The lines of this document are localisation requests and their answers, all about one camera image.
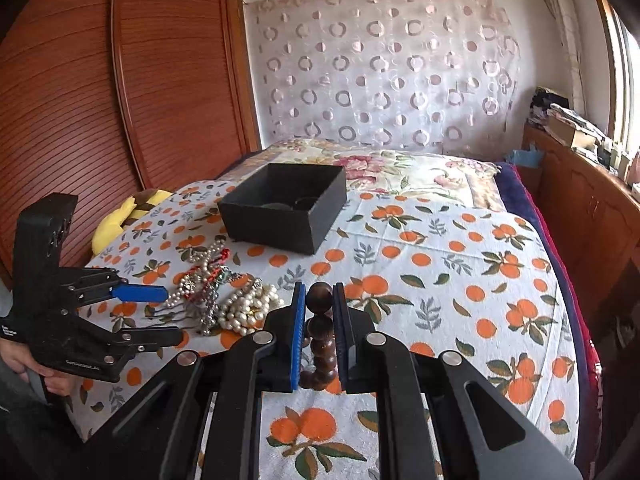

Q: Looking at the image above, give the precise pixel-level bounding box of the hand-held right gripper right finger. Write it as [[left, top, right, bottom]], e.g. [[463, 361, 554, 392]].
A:
[[332, 282, 586, 480]]

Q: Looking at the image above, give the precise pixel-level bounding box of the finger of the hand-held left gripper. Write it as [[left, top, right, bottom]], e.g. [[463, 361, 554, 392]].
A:
[[74, 309, 184, 359], [61, 268, 169, 307]]

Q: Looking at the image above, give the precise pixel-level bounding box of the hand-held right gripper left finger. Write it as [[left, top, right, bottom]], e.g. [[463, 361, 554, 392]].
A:
[[85, 281, 307, 480]]

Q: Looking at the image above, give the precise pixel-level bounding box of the brown wooden bead bracelet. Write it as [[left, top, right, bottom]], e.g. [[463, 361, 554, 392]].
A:
[[299, 282, 338, 391]]

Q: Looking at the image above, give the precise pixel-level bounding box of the silver chain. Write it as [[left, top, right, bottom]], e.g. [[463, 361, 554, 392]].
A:
[[196, 270, 247, 336]]

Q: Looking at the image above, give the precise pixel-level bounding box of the large white pearl necklace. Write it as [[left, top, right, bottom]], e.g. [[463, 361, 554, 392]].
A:
[[217, 280, 286, 337]]

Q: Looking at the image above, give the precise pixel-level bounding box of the small white pearl necklace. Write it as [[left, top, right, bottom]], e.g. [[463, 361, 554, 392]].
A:
[[164, 239, 232, 311]]

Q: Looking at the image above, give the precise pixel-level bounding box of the red bead string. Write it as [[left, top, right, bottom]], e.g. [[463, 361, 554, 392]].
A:
[[187, 247, 232, 303]]

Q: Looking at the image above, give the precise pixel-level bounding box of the black cardboard box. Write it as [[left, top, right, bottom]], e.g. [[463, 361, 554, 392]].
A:
[[217, 162, 349, 256]]

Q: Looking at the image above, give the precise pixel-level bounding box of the person's left hand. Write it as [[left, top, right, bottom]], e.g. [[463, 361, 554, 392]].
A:
[[0, 338, 79, 402]]

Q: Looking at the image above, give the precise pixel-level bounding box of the yellow plush toy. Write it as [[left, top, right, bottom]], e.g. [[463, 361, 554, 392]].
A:
[[92, 188, 174, 254]]

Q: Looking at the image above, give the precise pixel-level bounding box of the orange fruit print cloth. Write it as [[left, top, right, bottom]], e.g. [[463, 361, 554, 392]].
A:
[[65, 179, 593, 480]]

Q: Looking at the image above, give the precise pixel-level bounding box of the floral quilt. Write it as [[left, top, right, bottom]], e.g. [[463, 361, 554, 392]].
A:
[[215, 137, 502, 211]]

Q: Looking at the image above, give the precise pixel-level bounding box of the wooden slatted wardrobe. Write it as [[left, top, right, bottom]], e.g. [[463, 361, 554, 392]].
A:
[[0, 0, 262, 291]]

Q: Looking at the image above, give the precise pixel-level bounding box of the purple blanket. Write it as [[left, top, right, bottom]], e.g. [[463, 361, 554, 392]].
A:
[[496, 161, 603, 426]]

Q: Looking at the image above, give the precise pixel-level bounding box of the blue plastic bag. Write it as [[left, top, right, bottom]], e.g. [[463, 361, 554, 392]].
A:
[[509, 141, 544, 167]]

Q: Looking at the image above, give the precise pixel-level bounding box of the wooden cabinet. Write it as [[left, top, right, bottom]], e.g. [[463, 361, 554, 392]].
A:
[[520, 124, 640, 343]]

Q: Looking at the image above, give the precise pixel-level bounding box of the circle pattern sheer curtain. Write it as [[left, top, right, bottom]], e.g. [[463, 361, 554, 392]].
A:
[[244, 0, 522, 157]]

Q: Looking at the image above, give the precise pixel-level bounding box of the stack of papers and books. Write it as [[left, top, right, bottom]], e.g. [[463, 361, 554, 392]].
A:
[[527, 86, 610, 153]]

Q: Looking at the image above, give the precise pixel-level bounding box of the white patterned window curtain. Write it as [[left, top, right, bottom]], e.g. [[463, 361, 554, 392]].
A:
[[536, 0, 587, 113]]

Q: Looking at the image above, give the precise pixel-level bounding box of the window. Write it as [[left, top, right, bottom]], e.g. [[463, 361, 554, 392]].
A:
[[594, 0, 640, 153]]

